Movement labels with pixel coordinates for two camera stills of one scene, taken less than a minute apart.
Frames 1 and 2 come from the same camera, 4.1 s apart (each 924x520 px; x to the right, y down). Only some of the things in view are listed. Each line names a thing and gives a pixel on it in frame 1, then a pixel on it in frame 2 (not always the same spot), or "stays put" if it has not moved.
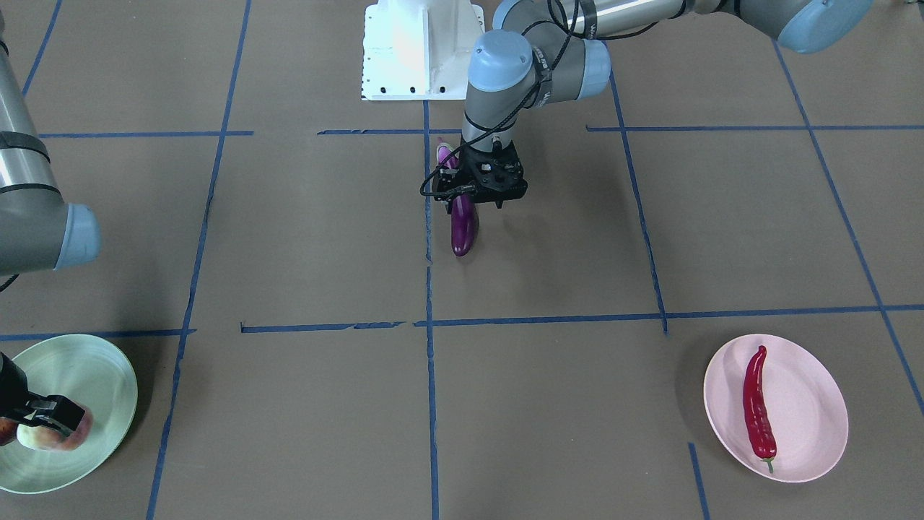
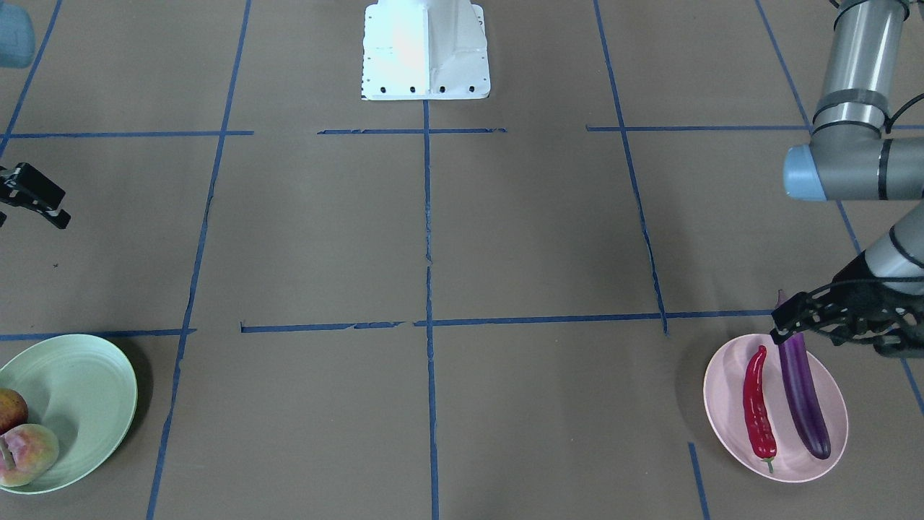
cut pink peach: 42,437 to 27,451
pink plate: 805,405 stays put
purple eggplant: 464,219 to 805,411
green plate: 87,372 stays put
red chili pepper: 759,417 stays put
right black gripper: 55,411 to 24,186
